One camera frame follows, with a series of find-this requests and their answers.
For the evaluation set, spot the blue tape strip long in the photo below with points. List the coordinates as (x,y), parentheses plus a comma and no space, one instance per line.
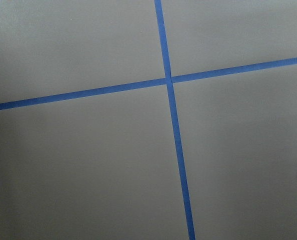
(147,83)

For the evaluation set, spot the blue tape strip crossing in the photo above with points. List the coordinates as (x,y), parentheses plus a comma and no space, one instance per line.
(174,119)

